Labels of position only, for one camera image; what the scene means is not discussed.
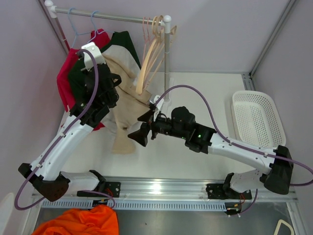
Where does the pink plastic hanger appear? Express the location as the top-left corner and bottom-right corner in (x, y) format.
(141, 16), (158, 75)

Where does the beige wooden hanger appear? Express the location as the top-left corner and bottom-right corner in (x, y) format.
(134, 73), (145, 95)

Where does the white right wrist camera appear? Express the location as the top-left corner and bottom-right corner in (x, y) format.
(149, 95), (164, 112)

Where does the white perforated laundry basket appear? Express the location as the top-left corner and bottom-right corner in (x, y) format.
(231, 91), (286, 148)

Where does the red t shirt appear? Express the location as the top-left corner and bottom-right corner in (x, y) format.
(56, 28), (111, 131)

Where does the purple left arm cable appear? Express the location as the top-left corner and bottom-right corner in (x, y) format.
(14, 48), (116, 211)

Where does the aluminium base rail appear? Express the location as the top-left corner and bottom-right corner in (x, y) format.
(37, 178), (298, 212)

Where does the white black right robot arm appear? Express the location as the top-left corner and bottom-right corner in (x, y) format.
(128, 106), (293, 198)

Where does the beige empty hanger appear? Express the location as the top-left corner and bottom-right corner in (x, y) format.
(135, 15), (177, 95)

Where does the beige t shirt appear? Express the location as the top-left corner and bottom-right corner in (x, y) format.
(103, 54), (152, 154)

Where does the aluminium corner frame post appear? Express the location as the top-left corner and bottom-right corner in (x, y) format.
(242, 0), (299, 91)

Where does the white clothes rack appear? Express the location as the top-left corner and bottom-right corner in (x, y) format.
(44, 0), (177, 95)

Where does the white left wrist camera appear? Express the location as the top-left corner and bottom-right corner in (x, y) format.
(78, 42), (106, 71)

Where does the blue wire hanger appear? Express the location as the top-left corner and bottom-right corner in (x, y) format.
(67, 7), (90, 48)
(90, 10), (115, 40)

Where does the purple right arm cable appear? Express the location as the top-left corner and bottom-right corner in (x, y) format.
(151, 84), (313, 218)

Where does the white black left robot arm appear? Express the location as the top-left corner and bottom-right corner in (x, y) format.
(18, 63), (122, 202)

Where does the orange cloth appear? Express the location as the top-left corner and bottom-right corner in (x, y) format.
(33, 205), (119, 235)

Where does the green white raglan shirt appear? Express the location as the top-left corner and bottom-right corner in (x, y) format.
(67, 30), (142, 134)

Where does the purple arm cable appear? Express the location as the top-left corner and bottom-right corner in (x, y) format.
(14, 48), (116, 211)
(151, 84), (313, 218)

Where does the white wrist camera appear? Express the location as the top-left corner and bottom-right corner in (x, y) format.
(149, 95), (164, 112)
(78, 42), (106, 71)

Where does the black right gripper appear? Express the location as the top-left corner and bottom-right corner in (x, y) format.
(128, 109), (187, 147)

